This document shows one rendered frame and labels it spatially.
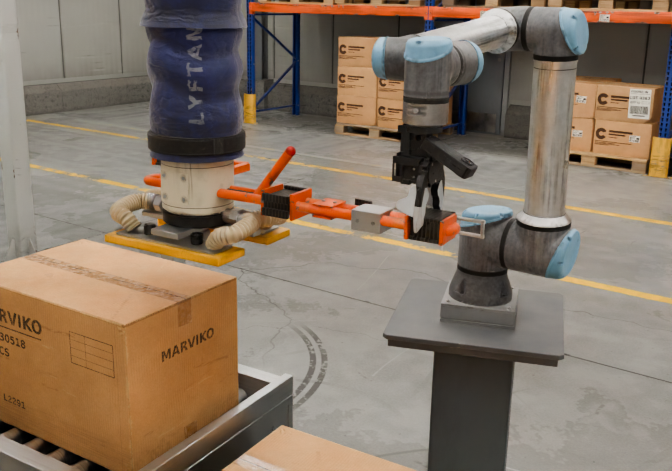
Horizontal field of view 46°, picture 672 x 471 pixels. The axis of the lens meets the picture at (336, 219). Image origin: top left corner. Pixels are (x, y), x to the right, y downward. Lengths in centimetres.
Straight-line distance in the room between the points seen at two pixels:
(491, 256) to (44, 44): 1061
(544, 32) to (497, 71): 842
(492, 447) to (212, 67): 143
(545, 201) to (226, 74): 95
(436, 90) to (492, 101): 908
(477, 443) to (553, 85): 109
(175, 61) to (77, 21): 1103
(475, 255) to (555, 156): 38
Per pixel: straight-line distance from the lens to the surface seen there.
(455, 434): 255
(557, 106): 219
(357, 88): 1013
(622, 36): 1011
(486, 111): 1068
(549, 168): 223
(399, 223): 163
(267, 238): 190
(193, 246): 183
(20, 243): 521
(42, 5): 1246
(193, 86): 179
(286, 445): 216
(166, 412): 207
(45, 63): 1249
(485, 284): 238
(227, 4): 180
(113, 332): 191
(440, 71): 156
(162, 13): 180
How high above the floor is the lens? 166
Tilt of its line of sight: 15 degrees down
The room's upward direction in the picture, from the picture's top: 1 degrees clockwise
